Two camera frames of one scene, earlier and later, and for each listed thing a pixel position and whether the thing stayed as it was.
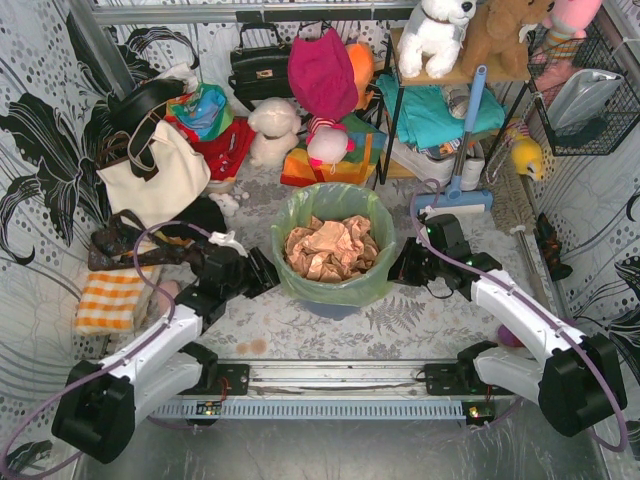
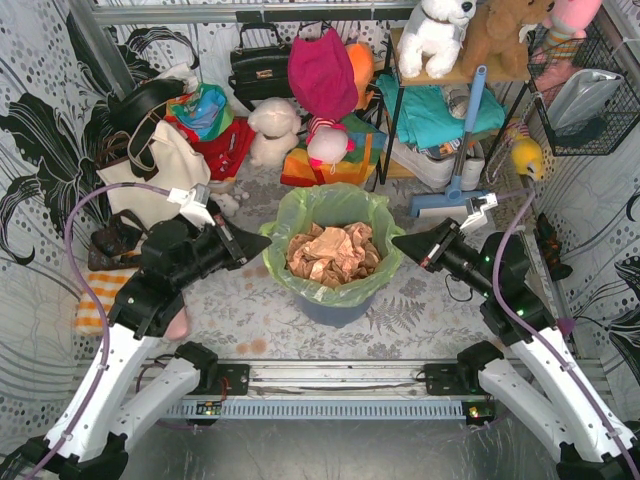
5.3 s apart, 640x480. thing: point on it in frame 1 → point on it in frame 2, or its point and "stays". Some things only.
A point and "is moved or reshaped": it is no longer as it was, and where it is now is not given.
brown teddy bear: [497, 37] stays
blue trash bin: [330, 310] is moved or reshaped
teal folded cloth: [426, 114] stays
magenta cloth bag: [321, 77] stays
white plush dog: [434, 34] stays
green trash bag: [326, 201] is moved or reshaped
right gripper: [409, 261] → [432, 251]
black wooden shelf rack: [457, 76] stays
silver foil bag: [580, 96] stays
